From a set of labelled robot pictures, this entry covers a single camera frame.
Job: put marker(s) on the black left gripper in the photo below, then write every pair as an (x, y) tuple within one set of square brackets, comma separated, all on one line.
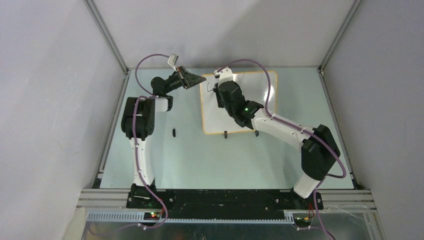
[(191, 79)]

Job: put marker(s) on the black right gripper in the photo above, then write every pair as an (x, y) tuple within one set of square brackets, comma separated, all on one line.
[(218, 95)]

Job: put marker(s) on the yellow framed whiteboard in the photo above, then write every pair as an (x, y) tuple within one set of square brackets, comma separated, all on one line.
[(254, 87)]

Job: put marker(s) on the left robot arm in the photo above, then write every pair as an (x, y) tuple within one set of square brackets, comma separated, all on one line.
[(138, 124)]

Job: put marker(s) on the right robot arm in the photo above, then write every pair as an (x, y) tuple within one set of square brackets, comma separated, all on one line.
[(317, 146)]

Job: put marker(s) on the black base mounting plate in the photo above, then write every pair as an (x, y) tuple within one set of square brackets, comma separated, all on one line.
[(222, 204)]

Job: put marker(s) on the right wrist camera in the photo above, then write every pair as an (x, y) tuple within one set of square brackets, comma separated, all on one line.
[(223, 75)]

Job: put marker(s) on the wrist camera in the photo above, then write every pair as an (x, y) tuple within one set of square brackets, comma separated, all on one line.
[(172, 60), (223, 75)]

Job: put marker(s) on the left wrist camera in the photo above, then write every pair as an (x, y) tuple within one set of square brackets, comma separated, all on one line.
[(172, 60)]

